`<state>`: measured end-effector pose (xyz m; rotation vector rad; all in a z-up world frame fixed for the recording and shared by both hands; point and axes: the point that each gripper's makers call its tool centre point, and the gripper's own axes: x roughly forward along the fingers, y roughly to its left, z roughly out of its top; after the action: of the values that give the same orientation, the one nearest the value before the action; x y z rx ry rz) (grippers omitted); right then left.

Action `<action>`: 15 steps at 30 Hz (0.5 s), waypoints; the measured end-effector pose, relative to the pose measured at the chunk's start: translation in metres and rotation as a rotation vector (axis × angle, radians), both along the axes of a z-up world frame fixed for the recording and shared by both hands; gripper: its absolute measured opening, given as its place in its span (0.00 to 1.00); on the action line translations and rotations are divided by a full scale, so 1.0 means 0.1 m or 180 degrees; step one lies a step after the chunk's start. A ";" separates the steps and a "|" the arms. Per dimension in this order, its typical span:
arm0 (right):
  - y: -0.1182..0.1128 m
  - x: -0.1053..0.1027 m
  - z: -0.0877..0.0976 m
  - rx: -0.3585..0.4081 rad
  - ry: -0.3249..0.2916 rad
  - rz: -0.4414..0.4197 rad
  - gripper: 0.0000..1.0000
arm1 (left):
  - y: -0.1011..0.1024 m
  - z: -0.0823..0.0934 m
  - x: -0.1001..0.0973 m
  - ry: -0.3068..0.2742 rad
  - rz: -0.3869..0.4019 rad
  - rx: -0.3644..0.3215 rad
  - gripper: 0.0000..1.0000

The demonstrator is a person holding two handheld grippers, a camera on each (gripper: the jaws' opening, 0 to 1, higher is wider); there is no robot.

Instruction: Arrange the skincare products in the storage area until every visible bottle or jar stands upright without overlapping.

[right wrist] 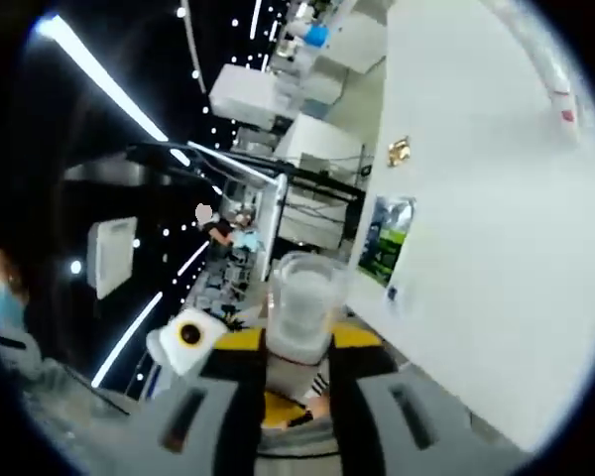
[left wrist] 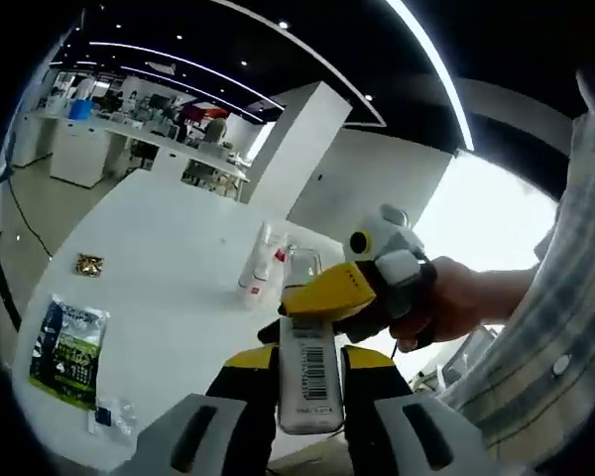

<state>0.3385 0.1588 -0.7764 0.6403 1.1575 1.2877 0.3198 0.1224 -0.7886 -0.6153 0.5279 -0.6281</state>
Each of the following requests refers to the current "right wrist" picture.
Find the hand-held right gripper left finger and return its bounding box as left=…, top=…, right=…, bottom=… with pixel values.
left=143, top=329, right=270, bottom=476

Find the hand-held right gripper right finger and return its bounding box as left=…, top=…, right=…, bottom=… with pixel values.
left=325, top=324, right=473, bottom=453

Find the clear plastic cup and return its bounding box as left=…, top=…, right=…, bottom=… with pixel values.
left=266, top=250, right=352, bottom=399

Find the white skincare tube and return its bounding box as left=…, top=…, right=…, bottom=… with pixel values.
left=494, top=0, right=585, bottom=141

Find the white ceiling air conditioner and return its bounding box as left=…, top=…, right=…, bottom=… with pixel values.
left=85, top=215, right=140, bottom=301

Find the green black packet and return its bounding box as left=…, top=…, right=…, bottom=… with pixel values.
left=355, top=194, right=418, bottom=288

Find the person's masked head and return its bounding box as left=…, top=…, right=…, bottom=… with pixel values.
left=0, top=246, right=32, bottom=339

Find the small gold item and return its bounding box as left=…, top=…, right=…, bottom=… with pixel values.
left=386, top=136, right=413, bottom=169

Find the long ceiling light strip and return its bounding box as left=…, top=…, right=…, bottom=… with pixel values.
left=36, top=14, right=171, bottom=144

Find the blue bin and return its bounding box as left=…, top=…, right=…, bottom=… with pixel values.
left=303, top=24, right=329, bottom=49

